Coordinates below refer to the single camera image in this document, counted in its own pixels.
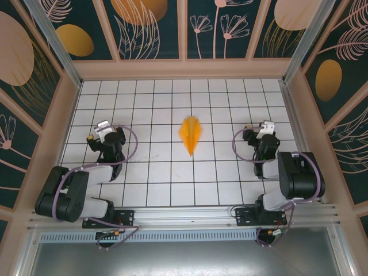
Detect aluminium side rail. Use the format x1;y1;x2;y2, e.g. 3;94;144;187
279;79;327;204

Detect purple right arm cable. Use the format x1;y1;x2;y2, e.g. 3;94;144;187
232;123;322;248

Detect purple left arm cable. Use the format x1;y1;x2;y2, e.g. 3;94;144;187
51;125;141;250

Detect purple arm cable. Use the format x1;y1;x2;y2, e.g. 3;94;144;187
232;123;322;248
51;125;141;250

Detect aluminium corner post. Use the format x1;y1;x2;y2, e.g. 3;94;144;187
281;0;338;85
22;0;85;87

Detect grey metal sheet panel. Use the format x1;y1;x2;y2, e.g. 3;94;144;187
17;241;355;276

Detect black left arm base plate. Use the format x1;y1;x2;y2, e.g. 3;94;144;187
82;209;135;229

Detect yellow paper sheet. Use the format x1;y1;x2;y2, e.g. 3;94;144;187
179;116;204;158

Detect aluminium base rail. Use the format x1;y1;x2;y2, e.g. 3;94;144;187
27;203;343;234

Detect grey slotted cable duct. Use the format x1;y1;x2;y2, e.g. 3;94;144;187
39;231;259;243

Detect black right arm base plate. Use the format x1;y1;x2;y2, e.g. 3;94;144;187
235;207;288;228

